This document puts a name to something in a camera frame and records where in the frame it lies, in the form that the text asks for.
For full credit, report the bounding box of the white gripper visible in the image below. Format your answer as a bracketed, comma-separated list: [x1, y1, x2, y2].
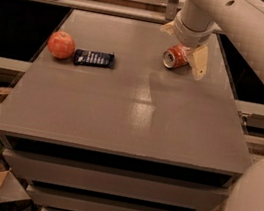
[160, 11, 214, 81]

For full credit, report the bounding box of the grey drawer cabinet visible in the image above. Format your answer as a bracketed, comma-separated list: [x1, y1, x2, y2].
[0, 11, 251, 211]

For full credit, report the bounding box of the red apple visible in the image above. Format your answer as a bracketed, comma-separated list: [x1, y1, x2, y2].
[47, 31, 75, 60]

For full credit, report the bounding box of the dark blue snack bar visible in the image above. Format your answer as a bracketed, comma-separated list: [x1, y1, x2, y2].
[73, 49, 115, 68]

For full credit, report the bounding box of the red coke can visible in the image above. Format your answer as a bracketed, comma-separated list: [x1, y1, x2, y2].
[162, 44, 190, 70]

